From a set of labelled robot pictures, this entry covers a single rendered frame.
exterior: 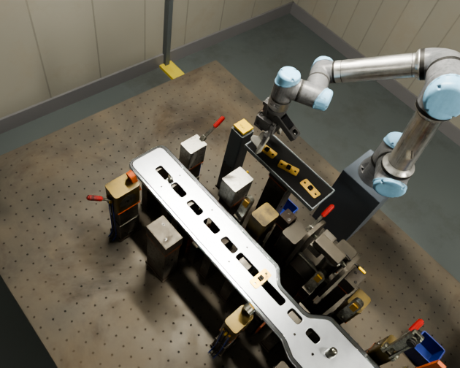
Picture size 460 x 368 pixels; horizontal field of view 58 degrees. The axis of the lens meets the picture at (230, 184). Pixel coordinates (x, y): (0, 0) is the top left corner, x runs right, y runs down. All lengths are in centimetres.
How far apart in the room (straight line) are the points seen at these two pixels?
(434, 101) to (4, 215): 172
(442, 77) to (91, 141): 160
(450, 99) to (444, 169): 252
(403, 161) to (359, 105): 240
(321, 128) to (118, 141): 187
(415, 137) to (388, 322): 92
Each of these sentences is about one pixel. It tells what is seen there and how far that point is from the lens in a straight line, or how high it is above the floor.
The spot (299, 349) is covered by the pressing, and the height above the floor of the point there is 100.
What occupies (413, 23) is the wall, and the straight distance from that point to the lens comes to 392.
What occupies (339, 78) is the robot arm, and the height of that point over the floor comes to 152.
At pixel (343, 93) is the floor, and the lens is 393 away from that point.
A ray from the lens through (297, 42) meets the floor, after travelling 428.
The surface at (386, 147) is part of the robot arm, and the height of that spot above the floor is 130.
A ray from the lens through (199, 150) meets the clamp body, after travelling 173.
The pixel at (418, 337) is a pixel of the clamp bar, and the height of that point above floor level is 121.
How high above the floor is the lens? 240
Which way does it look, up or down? 55 degrees down
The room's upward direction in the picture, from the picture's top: 17 degrees clockwise
